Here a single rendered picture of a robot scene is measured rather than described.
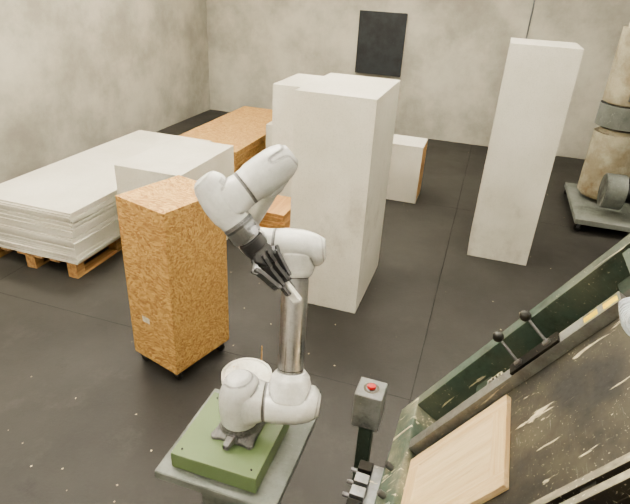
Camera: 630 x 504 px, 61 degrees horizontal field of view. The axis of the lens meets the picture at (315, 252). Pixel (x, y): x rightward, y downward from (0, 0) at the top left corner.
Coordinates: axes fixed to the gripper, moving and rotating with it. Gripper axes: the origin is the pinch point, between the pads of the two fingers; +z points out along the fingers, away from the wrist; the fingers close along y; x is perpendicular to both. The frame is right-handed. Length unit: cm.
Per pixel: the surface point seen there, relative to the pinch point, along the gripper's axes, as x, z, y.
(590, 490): -66, 51, -25
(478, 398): -14, 73, 25
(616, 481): -71, 49, -24
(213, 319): 195, 47, 94
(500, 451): -30, 70, 0
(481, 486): -26, 71, -10
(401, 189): 246, 133, 450
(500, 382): -23, 70, 28
